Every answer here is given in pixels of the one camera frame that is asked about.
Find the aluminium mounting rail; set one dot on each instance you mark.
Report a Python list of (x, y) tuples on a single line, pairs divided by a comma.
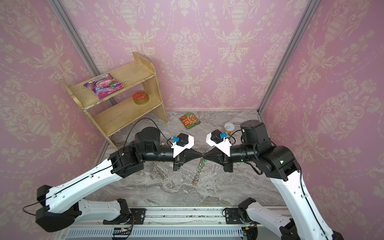
[(193, 216)]

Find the wooden two-tier shelf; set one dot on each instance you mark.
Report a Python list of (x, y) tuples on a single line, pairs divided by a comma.
[(139, 72)]

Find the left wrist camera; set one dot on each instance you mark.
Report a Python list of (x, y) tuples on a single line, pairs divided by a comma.
[(181, 143)]

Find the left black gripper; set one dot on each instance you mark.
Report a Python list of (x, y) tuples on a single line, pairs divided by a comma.
[(182, 158)]

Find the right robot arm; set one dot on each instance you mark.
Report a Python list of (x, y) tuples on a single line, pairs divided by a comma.
[(280, 165)]

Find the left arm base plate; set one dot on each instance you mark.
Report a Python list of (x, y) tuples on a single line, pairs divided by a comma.
[(135, 216)]

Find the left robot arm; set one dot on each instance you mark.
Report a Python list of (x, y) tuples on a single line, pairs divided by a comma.
[(63, 205)]

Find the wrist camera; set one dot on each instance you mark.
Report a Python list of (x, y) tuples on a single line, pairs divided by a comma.
[(181, 143), (219, 140)]

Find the red lid round tin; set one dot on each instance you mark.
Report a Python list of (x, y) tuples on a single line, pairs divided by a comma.
[(141, 97)]

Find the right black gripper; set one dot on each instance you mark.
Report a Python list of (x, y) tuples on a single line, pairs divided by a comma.
[(226, 159)]

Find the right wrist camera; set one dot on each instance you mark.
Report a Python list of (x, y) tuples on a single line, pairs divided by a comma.
[(219, 140)]

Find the green orange food packet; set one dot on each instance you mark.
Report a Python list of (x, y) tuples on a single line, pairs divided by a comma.
[(189, 120)]

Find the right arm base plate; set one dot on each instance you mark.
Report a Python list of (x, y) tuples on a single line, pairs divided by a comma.
[(235, 216)]

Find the purple snack bag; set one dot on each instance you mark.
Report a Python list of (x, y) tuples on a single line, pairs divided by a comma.
[(104, 85)]

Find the green key tag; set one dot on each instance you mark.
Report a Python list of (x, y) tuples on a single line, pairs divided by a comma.
[(201, 164)]

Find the yellow can white lid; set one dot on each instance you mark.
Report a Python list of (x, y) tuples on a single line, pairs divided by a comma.
[(229, 128)]

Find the slotted cable duct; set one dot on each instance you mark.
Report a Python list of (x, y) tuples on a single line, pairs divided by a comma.
[(155, 233)]

